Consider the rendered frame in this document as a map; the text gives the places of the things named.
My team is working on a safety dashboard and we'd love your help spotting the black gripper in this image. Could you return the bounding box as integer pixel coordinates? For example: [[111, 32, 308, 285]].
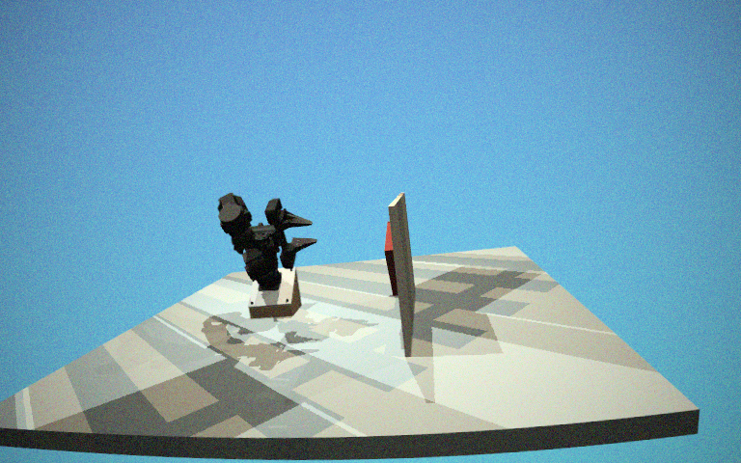
[[251, 198, 316, 269]]

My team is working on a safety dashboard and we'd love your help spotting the grey wall panel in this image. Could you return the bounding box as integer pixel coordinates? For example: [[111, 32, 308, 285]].
[[388, 192, 416, 357]]

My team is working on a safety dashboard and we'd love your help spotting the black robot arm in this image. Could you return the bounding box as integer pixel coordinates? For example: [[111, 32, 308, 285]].
[[217, 193, 282, 290]]

